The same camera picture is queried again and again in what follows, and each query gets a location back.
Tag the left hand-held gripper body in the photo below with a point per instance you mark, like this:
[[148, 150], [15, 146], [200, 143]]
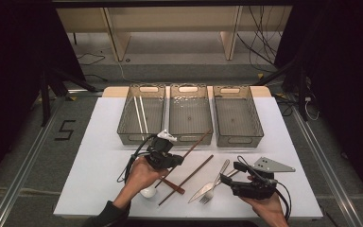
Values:
[[160, 154]]

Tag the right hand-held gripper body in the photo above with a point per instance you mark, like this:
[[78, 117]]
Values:
[[255, 189]]

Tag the metal fork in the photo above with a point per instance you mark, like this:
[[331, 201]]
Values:
[[206, 197]]

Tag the metal table knife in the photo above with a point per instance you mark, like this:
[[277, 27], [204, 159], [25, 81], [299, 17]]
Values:
[[201, 193]]

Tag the smoky clear plastic bin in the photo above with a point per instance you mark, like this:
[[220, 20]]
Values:
[[190, 119], [129, 132], [238, 123]]

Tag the white ceramic spoon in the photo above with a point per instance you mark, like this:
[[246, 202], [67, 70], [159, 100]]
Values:
[[148, 192]]

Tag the metal chopsticks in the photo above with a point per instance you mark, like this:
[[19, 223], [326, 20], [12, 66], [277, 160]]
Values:
[[143, 113]]

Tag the white chopstick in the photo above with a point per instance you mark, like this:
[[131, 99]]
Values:
[[137, 115]]

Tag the person's right hand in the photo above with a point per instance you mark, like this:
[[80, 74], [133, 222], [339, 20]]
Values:
[[269, 211]]

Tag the person's left hand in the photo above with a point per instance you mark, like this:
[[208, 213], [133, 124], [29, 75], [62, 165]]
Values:
[[141, 176]]

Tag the black metal stand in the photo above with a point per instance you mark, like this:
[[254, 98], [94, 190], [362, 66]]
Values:
[[45, 101], [302, 94]]

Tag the black curtain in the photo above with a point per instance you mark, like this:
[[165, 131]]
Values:
[[12, 63], [343, 78]]

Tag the beige wooden bench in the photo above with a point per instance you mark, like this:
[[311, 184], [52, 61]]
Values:
[[170, 19]]

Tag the aluminium floor rail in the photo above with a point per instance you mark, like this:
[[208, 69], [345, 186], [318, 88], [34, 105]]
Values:
[[22, 176], [327, 170]]

